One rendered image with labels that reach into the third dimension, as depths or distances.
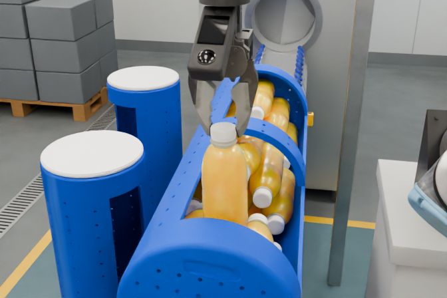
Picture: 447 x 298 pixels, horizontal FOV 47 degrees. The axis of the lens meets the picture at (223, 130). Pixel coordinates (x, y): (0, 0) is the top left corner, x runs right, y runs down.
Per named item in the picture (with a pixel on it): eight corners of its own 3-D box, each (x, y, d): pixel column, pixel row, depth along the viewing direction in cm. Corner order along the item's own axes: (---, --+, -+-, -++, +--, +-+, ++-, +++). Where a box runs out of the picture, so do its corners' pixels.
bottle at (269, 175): (259, 171, 128) (251, 212, 111) (251, 146, 125) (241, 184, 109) (287, 165, 126) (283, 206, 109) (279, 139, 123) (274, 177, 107)
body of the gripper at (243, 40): (255, 66, 80) (256, -13, 75) (248, 84, 73) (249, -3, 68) (206, 64, 82) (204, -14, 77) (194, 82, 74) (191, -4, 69)
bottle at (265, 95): (253, 76, 151) (245, 98, 135) (277, 80, 151) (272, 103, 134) (249, 98, 154) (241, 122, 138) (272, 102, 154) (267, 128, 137)
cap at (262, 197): (257, 204, 110) (255, 209, 109) (251, 189, 109) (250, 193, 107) (274, 201, 109) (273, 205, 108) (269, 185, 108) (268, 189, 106)
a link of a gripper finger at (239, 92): (261, 122, 82) (251, 67, 79) (257, 138, 77) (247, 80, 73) (242, 124, 83) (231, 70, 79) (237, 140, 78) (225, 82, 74)
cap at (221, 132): (241, 142, 77) (240, 130, 77) (217, 146, 76) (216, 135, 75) (229, 133, 81) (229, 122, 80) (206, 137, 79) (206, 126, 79)
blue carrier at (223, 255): (298, 157, 162) (316, 72, 150) (283, 405, 83) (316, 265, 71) (209, 142, 165) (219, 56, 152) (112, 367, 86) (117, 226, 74)
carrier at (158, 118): (151, 234, 257) (110, 265, 236) (140, 64, 221) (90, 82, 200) (198, 253, 243) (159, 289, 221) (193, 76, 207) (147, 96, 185)
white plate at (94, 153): (36, 180, 128) (37, 185, 129) (148, 167, 135) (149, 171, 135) (43, 135, 153) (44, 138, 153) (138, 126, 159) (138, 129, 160)
